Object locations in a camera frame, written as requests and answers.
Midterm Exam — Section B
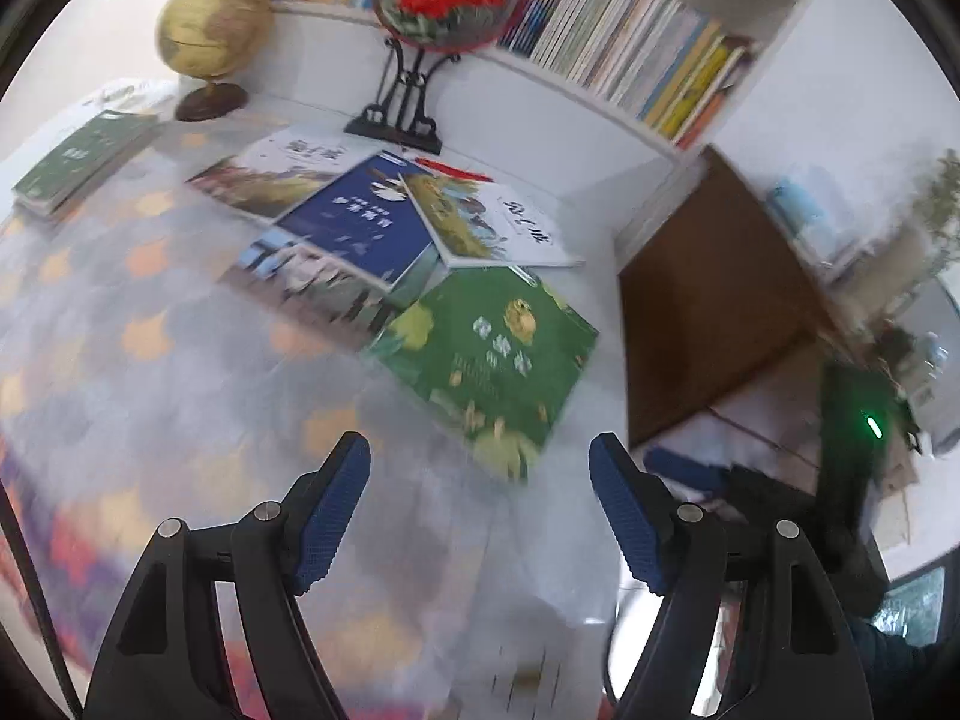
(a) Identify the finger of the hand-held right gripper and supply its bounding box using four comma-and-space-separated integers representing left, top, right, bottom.
643, 448, 730, 496

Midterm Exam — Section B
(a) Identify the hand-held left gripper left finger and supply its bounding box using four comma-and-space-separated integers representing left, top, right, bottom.
82, 431, 372, 720

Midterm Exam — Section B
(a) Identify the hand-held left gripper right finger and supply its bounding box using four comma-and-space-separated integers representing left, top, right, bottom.
589, 433, 875, 720

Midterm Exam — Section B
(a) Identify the green yellow flowered book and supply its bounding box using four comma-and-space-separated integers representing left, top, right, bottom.
364, 265, 601, 487

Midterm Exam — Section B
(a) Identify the light blue children cover book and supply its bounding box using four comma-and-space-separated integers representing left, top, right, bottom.
225, 232, 443, 346

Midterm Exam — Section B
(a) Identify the dark blue eagle book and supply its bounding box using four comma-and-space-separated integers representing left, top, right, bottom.
276, 152, 443, 292

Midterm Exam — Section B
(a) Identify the green beetle cover book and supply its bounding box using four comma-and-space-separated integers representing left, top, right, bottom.
11, 109, 162, 222

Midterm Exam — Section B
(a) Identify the person's right forearm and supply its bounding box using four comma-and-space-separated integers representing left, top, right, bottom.
840, 600, 960, 720

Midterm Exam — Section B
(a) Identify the row of shelved books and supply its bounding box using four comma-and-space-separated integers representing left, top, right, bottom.
202, 0, 807, 151

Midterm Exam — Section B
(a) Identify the window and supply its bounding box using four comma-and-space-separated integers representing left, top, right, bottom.
877, 566, 950, 650

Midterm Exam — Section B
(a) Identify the brown wooden cabinet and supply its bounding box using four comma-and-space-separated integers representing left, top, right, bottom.
615, 144, 848, 451

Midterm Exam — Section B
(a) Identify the green potted plant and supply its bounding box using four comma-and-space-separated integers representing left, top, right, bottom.
911, 154, 960, 293

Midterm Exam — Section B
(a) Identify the white yellow picture book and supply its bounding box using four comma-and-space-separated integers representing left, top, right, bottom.
400, 171, 587, 269

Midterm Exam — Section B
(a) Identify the white landscape cover book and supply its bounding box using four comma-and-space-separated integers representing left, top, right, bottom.
186, 127, 383, 224

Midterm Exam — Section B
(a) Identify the red tassel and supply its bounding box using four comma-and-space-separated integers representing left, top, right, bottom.
412, 157, 496, 185

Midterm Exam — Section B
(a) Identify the white bookshelf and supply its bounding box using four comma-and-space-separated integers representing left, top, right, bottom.
195, 0, 833, 166

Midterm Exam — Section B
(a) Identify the yellow globe on wooden base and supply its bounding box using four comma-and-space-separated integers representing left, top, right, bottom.
154, 0, 275, 123

